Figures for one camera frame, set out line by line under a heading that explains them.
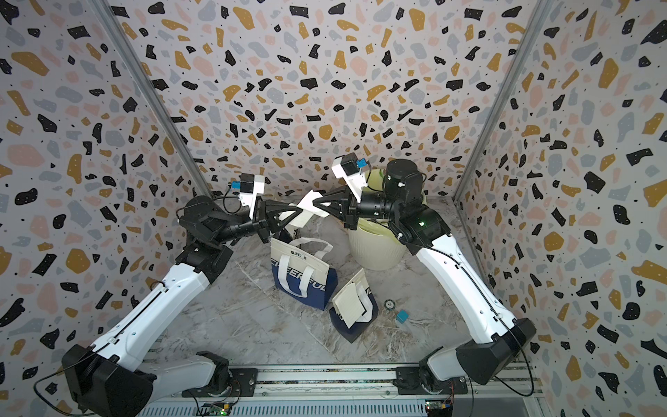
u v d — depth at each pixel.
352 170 0.48
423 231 0.46
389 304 0.90
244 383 0.73
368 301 0.75
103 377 0.37
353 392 0.73
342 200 0.52
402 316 0.86
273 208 0.56
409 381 0.74
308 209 0.56
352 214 0.50
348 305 0.67
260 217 0.54
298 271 0.76
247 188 0.51
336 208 0.56
